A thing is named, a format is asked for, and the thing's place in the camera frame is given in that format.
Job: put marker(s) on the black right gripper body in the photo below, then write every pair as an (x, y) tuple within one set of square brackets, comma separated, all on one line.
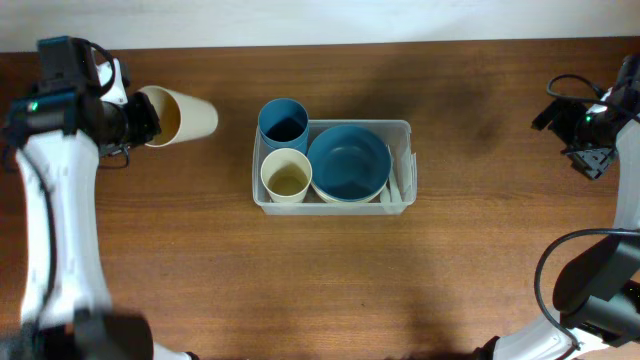
[(586, 139)]

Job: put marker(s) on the clear plastic storage container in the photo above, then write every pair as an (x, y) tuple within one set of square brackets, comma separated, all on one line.
[(395, 133)]

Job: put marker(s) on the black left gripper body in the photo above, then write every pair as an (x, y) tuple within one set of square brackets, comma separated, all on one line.
[(134, 122)]

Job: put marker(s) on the blue bowl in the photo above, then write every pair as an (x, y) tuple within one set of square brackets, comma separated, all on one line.
[(349, 149)]

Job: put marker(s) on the white plastic fork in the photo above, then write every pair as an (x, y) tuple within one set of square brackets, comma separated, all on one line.
[(395, 194)]

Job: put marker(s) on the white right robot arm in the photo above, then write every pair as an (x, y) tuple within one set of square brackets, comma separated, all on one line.
[(595, 297)]

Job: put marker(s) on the white plastic spoon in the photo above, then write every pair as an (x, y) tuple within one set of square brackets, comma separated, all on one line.
[(385, 195)]

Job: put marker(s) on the cream cup front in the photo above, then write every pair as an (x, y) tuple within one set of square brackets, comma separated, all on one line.
[(286, 174)]

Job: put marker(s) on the cream cup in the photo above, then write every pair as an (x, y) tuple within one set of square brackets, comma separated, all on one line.
[(286, 174), (181, 117)]

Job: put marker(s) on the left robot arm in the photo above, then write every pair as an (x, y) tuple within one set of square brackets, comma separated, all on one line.
[(77, 113)]

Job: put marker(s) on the blue cup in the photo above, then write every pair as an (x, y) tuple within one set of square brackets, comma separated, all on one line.
[(284, 123)]

